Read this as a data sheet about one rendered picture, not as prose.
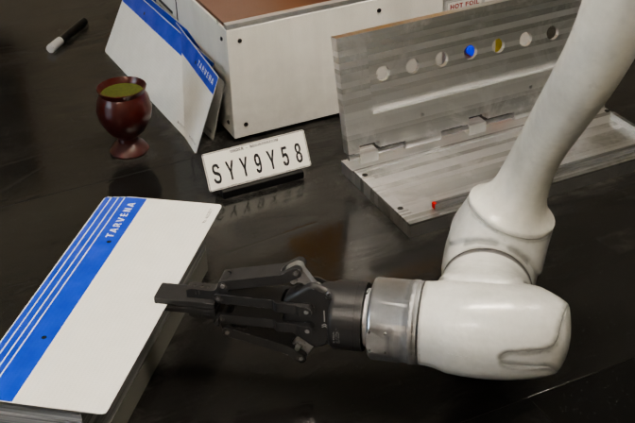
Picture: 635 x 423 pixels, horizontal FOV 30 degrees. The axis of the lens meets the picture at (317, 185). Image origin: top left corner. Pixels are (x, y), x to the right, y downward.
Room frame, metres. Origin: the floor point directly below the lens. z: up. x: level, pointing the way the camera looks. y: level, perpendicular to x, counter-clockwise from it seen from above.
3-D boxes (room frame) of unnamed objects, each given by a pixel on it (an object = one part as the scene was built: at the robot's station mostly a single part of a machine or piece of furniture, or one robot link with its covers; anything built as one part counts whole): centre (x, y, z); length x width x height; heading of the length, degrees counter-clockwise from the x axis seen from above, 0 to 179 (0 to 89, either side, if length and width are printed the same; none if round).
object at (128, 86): (1.62, 0.29, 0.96); 0.09 x 0.09 x 0.11
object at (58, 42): (2.08, 0.46, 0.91); 0.14 x 0.02 x 0.02; 162
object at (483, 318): (1.01, -0.18, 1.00); 0.16 x 0.13 x 0.11; 76
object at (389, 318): (1.02, -0.08, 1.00); 0.09 x 0.06 x 0.09; 166
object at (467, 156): (1.52, -0.28, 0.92); 0.44 x 0.21 x 0.04; 114
